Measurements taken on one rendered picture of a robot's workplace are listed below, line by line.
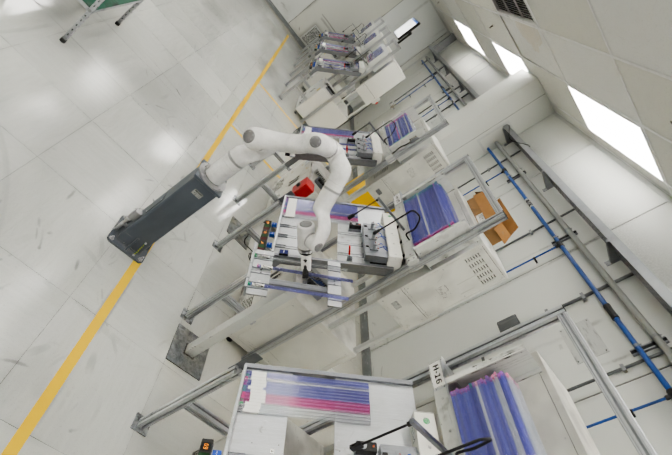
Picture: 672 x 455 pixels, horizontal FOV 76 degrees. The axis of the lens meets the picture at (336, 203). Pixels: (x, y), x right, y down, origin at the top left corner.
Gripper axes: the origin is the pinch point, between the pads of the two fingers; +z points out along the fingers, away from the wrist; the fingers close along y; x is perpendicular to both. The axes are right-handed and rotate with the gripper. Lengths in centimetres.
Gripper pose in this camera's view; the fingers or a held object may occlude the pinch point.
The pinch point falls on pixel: (305, 273)
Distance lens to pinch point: 229.0
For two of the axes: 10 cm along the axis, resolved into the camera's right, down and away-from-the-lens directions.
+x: -10.0, -0.3, -0.3
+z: -0.4, 8.5, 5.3
